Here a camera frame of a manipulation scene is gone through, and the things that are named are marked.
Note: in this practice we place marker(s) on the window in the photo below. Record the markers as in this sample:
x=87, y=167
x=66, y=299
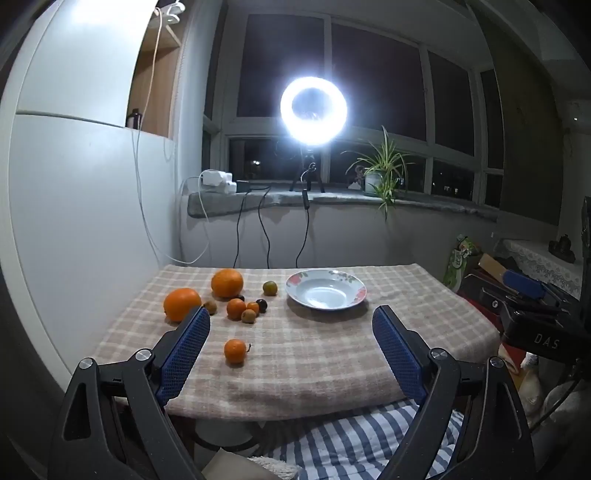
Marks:
x=330, y=83

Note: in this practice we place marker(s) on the white round table base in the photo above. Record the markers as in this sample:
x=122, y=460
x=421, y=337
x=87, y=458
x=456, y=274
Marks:
x=221, y=434

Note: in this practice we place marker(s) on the green gift box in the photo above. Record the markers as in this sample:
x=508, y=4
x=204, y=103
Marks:
x=457, y=265

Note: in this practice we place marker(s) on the white cabinet with wooden shelf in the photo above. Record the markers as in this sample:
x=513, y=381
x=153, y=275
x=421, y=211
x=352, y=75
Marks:
x=69, y=194

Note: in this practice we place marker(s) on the olive green round fruit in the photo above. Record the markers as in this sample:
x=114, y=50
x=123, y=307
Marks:
x=270, y=288

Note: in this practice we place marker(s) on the small white device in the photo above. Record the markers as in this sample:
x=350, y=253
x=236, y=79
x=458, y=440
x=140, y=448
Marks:
x=171, y=9

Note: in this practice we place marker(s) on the floral white plate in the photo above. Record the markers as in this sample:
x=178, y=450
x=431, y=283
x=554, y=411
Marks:
x=325, y=288

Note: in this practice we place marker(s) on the brown round fruit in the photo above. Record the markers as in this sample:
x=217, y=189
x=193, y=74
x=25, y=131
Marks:
x=210, y=306
x=249, y=316

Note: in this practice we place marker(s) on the tangerine with stem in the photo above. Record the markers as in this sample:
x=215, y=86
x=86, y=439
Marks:
x=235, y=352

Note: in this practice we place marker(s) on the black power adapter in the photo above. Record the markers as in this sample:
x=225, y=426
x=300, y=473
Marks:
x=247, y=186

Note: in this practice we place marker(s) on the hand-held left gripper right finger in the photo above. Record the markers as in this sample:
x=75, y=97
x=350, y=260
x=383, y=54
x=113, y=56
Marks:
x=399, y=355

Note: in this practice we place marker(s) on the blue white striped cloth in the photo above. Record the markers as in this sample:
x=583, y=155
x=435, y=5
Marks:
x=351, y=443

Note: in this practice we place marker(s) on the person's right hand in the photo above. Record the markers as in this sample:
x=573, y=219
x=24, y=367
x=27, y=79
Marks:
x=531, y=385

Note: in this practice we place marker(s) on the small tangerine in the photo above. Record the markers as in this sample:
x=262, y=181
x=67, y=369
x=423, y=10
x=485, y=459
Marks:
x=236, y=308

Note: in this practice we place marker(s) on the black tripod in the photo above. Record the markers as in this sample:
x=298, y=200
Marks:
x=307, y=166

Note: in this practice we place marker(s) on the kumquat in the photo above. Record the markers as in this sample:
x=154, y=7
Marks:
x=252, y=307

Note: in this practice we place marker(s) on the large orange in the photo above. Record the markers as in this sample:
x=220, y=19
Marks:
x=227, y=283
x=181, y=303

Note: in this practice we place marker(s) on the beige cushion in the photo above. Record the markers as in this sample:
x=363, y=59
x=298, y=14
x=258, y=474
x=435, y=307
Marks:
x=240, y=467

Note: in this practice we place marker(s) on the dark figurine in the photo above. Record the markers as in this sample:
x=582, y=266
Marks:
x=562, y=245

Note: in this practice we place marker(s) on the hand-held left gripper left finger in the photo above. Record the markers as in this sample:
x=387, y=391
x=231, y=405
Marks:
x=184, y=355

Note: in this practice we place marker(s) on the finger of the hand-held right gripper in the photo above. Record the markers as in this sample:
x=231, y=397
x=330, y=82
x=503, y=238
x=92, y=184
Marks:
x=524, y=285
x=495, y=301

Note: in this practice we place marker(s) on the potted spider plant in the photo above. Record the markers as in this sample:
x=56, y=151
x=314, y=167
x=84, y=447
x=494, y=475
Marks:
x=373, y=182

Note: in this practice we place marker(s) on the checked beige tablecloth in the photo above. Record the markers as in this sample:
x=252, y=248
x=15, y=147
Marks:
x=314, y=360

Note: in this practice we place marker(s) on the small figurine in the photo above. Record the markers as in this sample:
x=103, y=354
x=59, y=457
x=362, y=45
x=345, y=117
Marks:
x=355, y=177

